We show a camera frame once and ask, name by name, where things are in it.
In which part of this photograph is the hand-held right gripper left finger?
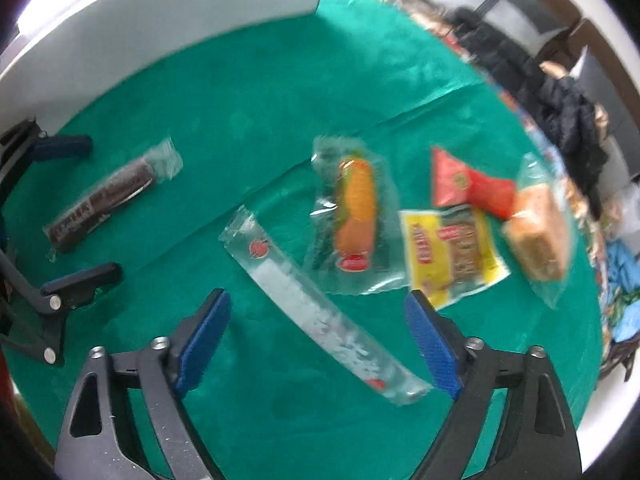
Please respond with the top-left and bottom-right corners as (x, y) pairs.
(54, 288), (232, 480)

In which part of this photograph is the clear packet with orange sausage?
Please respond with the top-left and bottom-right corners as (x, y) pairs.
(303, 135), (407, 297)

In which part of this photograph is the black puffer jacket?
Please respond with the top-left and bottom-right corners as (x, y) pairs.
(450, 7), (608, 211)

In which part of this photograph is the brown headboard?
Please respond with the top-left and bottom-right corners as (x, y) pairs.
(535, 15), (603, 61)

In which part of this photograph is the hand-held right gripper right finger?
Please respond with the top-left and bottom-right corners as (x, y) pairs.
(405, 290), (583, 480)

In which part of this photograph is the blue cloth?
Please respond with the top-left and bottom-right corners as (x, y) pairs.
(602, 240), (640, 346)

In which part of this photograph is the red snack packet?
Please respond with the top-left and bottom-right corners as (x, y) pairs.
(431, 146), (517, 221)

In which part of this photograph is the long clear white snack packet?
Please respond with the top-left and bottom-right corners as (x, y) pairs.
(218, 205), (433, 407)

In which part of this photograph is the white cardboard box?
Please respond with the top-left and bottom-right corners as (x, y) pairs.
(0, 0), (333, 151)

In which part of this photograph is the brown bar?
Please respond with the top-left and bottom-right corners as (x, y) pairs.
(42, 137), (183, 263)

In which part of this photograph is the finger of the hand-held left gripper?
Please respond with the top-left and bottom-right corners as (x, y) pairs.
(0, 247), (124, 368)
(0, 117), (94, 196)

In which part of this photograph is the grey white pillow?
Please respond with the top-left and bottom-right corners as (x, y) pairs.
(570, 50), (640, 181)
(425, 0), (581, 56)

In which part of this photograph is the bread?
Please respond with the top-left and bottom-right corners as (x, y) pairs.
(501, 152), (573, 311)

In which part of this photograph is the yellow snack packet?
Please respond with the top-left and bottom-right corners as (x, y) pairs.
(398, 205), (511, 311)

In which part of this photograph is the clear plastic bag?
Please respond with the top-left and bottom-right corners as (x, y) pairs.
(602, 185), (640, 243)

